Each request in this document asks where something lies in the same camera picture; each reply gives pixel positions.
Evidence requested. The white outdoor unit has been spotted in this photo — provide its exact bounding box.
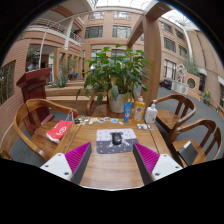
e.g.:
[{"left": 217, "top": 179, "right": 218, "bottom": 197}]
[{"left": 170, "top": 80, "right": 190, "bottom": 95}]

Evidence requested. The yellow flowering plant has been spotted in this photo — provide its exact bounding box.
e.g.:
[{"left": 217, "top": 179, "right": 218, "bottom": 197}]
[{"left": 202, "top": 89, "right": 213, "bottom": 106}]

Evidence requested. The red shopping bag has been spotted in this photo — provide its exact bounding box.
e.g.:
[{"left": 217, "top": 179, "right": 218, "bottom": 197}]
[{"left": 45, "top": 109, "right": 75, "bottom": 144}]

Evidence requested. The white pump dispenser bottle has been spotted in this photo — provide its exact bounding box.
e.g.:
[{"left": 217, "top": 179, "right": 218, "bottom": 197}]
[{"left": 143, "top": 99, "right": 159, "bottom": 125}]

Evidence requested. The black notebook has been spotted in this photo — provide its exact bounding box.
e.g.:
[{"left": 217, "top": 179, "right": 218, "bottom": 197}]
[{"left": 178, "top": 140, "right": 200, "bottom": 166}]

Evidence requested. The dark red wooden podium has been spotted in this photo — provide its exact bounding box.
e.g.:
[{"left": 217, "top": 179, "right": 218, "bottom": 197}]
[{"left": 16, "top": 67, "right": 56, "bottom": 134}]

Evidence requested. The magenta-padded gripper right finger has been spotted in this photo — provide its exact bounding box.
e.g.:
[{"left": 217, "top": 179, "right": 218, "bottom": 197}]
[{"left": 132, "top": 142, "right": 184, "bottom": 186}]

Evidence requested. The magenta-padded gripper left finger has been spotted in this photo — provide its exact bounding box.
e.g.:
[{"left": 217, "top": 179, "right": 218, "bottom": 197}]
[{"left": 39, "top": 142, "right": 93, "bottom": 185}]

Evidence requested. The large leafy potted plant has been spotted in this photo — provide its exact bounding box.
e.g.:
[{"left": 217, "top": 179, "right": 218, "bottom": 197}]
[{"left": 75, "top": 43, "right": 154, "bottom": 114}]

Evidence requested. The dark bust statue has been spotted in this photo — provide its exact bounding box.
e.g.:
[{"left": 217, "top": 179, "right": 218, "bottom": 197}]
[{"left": 26, "top": 50, "right": 42, "bottom": 72}]

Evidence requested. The wooden armchair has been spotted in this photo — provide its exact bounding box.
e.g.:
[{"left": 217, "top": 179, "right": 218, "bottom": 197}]
[
  {"left": 85, "top": 92, "right": 138, "bottom": 118},
  {"left": 148, "top": 93, "right": 197, "bottom": 134},
  {"left": 165, "top": 118, "right": 223, "bottom": 168},
  {"left": 0, "top": 98, "right": 79, "bottom": 162}
]

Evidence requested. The grey bear print mouse pad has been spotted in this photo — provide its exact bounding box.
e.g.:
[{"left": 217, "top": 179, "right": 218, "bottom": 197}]
[{"left": 96, "top": 128, "right": 139, "bottom": 155}]

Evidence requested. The clear packet with white item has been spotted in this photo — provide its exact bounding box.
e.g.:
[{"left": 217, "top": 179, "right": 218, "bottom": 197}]
[{"left": 136, "top": 123, "right": 152, "bottom": 131}]

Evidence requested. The blue squeeze tube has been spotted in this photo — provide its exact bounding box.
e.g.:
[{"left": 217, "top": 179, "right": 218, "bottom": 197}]
[{"left": 123, "top": 101, "right": 134, "bottom": 124}]

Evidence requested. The yellow dish soap bottle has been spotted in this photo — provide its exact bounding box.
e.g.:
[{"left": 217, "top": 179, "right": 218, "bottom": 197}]
[{"left": 132, "top": 95, "right": 147, "bottom": 124}]

